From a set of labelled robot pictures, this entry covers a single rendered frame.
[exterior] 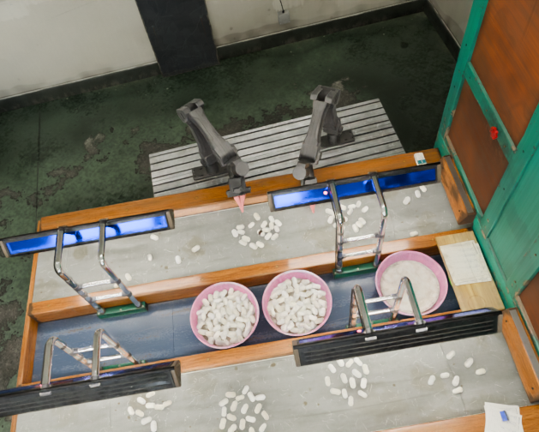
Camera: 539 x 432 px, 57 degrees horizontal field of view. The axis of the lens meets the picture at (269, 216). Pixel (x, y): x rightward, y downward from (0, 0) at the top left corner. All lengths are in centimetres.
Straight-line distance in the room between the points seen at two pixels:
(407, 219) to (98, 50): 259
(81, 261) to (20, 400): 74
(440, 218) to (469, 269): 26
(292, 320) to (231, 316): 23
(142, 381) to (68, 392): 22
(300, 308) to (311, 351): 47
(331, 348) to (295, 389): 38
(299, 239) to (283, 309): 31
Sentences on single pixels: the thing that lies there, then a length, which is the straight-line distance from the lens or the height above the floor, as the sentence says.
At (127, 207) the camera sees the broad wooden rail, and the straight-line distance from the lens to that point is 231.
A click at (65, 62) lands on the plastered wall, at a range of 398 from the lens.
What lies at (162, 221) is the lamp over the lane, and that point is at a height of 108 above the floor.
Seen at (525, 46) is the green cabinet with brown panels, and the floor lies 154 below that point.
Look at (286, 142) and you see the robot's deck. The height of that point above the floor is 67.
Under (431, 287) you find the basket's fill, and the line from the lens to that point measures 203.
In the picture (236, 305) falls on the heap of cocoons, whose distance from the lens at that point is 199.
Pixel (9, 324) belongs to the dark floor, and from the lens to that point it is 324.
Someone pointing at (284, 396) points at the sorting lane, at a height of 74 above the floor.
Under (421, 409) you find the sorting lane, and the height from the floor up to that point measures 74.
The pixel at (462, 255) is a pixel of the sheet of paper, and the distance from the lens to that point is 206.
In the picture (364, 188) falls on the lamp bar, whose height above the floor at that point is 107.
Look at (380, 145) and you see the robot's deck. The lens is 247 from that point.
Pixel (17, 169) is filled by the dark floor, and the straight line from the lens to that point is 386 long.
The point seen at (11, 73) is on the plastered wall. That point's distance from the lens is 408.
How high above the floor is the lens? 255
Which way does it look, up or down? 58 degrees down
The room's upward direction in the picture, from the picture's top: 11 degrees counter-clockwise
